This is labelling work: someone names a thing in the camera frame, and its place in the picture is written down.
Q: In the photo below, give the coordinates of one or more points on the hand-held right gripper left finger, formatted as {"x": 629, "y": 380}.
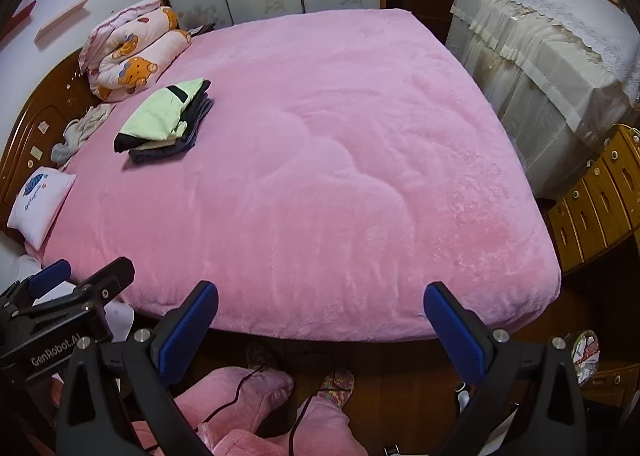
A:
{"x": 187, "y": 331}

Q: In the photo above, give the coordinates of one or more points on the person's left leg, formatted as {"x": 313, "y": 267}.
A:
{"x": 235, "y": 396}

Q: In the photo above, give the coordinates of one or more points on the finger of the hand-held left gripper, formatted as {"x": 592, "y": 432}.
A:
{"x": 47, "y": 276}
{"x": 107, "y": 276}

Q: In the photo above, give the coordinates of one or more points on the grey and white clothes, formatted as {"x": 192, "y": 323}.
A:
{"x": 80, "y": 131}

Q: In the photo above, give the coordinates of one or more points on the wooden drawer chest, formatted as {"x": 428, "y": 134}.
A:
{"x": 595, "y": 196}

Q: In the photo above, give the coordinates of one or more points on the pink bed blanket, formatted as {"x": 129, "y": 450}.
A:
{"x": 325, "y": 161}

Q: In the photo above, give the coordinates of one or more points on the wooden headboard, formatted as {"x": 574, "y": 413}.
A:
{"x": 35, "y": 106}

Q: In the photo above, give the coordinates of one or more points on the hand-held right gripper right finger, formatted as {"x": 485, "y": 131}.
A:
{"x": 455, "y": 331}

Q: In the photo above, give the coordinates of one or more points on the red wall shelf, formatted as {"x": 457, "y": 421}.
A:
{"x": 17, "y": 18}

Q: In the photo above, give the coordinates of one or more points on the dark cloth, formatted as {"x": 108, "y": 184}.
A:
{"x": 200, "y": 28}

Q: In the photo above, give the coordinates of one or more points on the small white and pink pillow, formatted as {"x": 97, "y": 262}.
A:
{"x": 40, "y": 203}

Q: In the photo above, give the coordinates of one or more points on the patterned bag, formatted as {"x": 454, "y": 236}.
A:
{"x": 585, "y": 353}

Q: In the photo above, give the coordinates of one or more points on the lace covered table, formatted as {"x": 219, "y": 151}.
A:
{"x": 540, "y": 46}

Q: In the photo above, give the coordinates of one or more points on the pink wall shelf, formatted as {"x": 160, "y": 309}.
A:
{"x": 65, "y": 18}

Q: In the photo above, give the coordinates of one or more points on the rolled bear print quilt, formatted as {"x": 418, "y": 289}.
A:
{"x": 135, "y": 56}

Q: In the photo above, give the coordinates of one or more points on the green and black garment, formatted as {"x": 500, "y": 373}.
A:
{"x": 165, "y": 111}

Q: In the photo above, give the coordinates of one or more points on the knitted slipper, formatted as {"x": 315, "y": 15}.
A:
{"x": 337, "y": 381}

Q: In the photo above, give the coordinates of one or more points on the folded blue jeans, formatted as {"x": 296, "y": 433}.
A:
{"x": 197, "y": 123}

